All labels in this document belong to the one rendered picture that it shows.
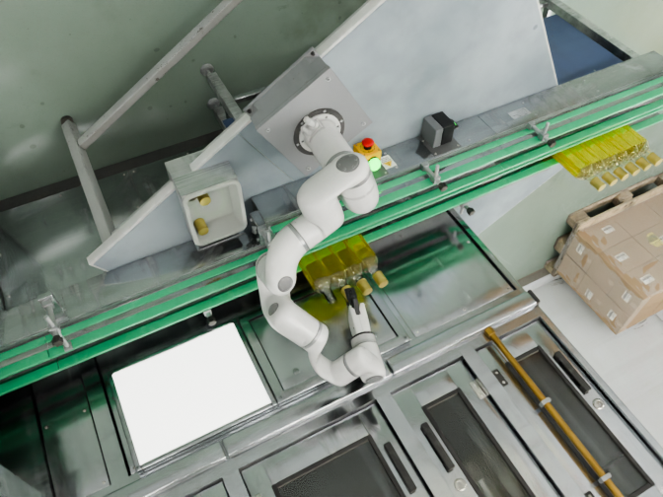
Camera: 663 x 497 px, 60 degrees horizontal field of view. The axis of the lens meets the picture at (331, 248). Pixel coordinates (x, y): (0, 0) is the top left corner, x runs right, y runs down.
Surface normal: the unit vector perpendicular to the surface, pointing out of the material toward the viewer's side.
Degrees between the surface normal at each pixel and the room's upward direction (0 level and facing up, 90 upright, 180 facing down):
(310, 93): 5
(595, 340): 90
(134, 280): 90
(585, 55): 90
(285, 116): 5
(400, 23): 0
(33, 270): 90
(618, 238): 81
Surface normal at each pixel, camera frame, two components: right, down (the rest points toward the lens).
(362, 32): 0.46, 0.70
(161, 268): 0.00, -0.62
